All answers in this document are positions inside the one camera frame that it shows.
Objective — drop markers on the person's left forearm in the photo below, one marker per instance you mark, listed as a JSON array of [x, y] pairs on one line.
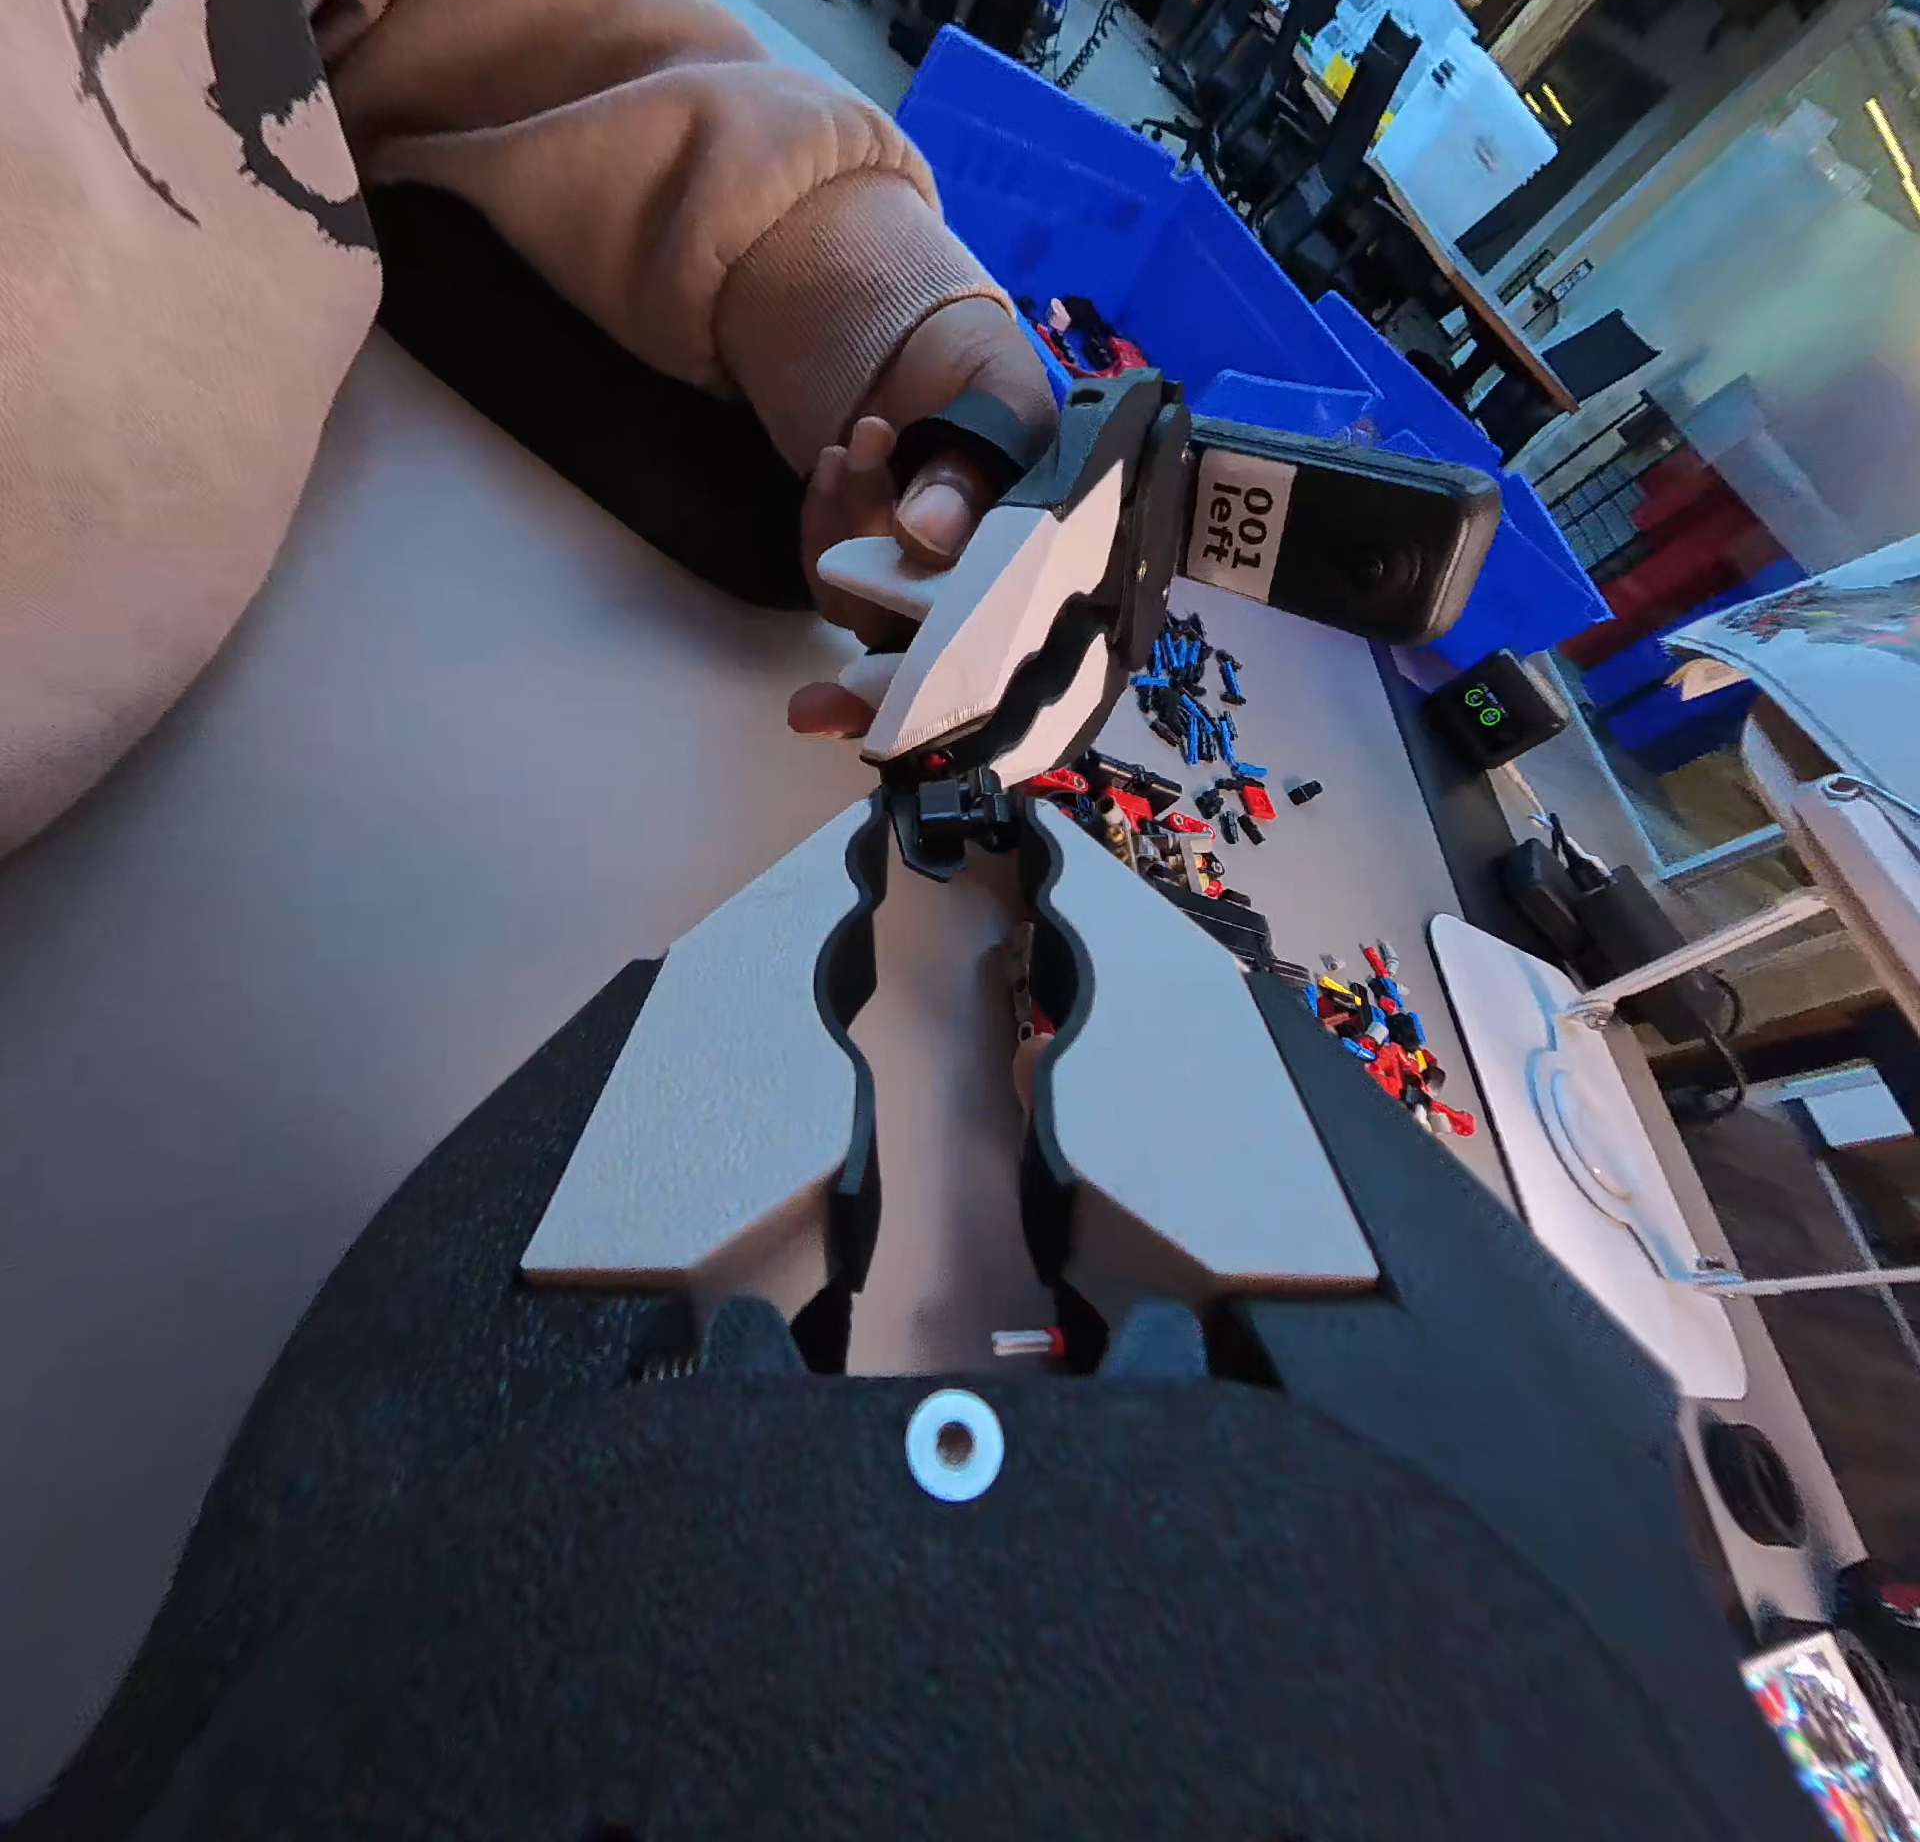
[[601, 117]]

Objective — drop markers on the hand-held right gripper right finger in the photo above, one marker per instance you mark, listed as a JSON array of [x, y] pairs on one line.
[[1199, 1137]]

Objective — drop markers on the person's left hand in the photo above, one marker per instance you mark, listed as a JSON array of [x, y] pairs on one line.
[[945, 355]]

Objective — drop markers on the white book stand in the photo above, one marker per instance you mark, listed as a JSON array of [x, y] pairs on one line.
[[1575, 1197]]

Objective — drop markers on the black lego tyre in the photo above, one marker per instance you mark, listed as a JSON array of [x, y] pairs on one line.
[[1754, 1481]]

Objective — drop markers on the colourful sticker sheet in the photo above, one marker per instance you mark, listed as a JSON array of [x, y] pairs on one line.
[[1838, 1744]]

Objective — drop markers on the black power adapter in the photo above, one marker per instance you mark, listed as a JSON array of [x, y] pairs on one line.
[[1605, 910]]

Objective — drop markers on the black padded armrest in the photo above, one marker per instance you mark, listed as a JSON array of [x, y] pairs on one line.
[[601, 416]]

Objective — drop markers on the black device with green display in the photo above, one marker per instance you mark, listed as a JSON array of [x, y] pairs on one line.
[[1491, 709]]

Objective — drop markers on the blue bin with white label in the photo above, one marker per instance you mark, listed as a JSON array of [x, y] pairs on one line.
[[1081, 191]]

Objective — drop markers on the black lego connector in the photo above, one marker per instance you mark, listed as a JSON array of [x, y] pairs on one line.
[[945, 822]]

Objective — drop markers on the lego car chassis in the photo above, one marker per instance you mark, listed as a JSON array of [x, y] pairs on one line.
[[1170, 822]]

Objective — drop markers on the person's beige sweatshirt torso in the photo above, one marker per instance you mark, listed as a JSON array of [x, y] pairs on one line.
[[151, 372]]

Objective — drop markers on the pile of black blue pins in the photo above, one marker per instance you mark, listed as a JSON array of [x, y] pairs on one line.
[[1192, 686]]

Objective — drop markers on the white storage crate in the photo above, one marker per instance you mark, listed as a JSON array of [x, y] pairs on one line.
[[1462, 132]]

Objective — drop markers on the heap of red black lego parts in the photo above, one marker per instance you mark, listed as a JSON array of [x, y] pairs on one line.
[[1093, 342]]

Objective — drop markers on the red and blue storage rack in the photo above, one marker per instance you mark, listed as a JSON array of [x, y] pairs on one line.
[[1696, 537]]

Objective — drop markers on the lego instruction booklet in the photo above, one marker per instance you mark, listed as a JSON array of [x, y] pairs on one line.
[[1829, 658]]

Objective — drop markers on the pile of colourful lego pieces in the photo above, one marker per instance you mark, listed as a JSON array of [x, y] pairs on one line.
[[1397, 1039]]

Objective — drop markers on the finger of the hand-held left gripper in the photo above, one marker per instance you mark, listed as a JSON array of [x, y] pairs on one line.
[[1004, 612], [1072, 709]]

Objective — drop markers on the person's right hand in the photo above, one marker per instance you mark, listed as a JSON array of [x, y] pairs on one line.
[[1035, 1069]]

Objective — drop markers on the red flat lego piece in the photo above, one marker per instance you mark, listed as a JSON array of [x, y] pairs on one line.
[[1254, 798]]

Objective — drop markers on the blue storage bin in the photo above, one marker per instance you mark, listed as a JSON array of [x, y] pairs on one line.
[[1516, 580]]

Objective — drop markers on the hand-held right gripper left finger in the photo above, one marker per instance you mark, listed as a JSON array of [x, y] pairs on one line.
[[705, 1122]]

